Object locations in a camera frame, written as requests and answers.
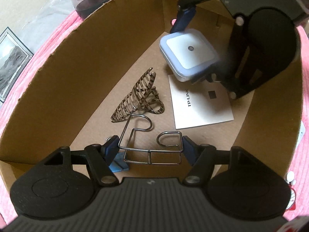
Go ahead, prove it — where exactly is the blue binder clip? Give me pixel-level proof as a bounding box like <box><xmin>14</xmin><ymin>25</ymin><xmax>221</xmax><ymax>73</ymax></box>
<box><xmin>105</xmin><ymin>135</ymin><xmax>129</xmax><ymax>173</ymax></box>

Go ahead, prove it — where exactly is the white square night light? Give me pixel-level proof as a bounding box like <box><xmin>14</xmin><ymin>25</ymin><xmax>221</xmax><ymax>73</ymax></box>
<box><xmin>159</xmin><ymin>29</ymin><xmax>219</xmax><ymax>82</ymax></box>

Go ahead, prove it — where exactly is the metal wire hook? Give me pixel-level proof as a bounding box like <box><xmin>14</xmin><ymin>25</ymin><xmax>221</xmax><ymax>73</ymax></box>
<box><xmin>118</xmin><ymin>114</ymin><xmax>184</xmax><ymax>166</ymax></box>

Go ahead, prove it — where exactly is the brown striped hair claw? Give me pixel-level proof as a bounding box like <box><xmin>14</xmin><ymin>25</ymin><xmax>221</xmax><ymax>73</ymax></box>
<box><xmin>110</xmin><ymin>67</ymin><xmax>165</xmax><ymax>123</ymax></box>

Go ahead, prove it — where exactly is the white remote control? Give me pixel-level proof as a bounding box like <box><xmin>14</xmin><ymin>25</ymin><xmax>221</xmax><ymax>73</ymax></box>
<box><xmin>296</xmin><ymin>120</ymin><xmax>306</xmax><ymax>148</ymax></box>

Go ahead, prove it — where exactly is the white TP-Link card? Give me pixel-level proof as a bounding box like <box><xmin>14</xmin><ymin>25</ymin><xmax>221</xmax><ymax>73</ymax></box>
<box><xmin>169</xmin><ymin>75</ymin><xmax>234</xmax><ymax>129</ymax></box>

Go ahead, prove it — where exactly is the brown cardboard box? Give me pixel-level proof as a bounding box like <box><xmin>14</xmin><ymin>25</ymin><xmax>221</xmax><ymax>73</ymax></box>
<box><xmin>1</xmin><ymin>0</ymin><xmax>302</xmax><ymax>190</ymax></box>

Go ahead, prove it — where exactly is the red Doraemon figurine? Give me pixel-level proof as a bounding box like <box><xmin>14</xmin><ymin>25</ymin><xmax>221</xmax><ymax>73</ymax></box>
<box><xmin>285</xmin><ymin>171</ymin><xmax>296</xmax><ymax>211</ymax></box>

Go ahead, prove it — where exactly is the pink fleece blanket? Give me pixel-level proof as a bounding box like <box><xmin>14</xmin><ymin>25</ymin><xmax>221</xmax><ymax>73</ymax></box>
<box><xmin>0</xmin><ymin>0</ymin><xmax>309</xmax><ymax>225</ymax></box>

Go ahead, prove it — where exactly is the clear plastic sheet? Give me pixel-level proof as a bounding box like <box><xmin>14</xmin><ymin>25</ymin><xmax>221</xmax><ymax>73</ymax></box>
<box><xmin>1</xmin><ymin>0</ymin><xmax>74</xmax><ymax>53</ymax></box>

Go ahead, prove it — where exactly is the framed picture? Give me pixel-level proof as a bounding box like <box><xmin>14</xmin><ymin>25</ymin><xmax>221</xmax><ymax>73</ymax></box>
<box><xmin>1</xmin><ymin>27</ymin><xmax>34</xmax><ymax>103</ymax></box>

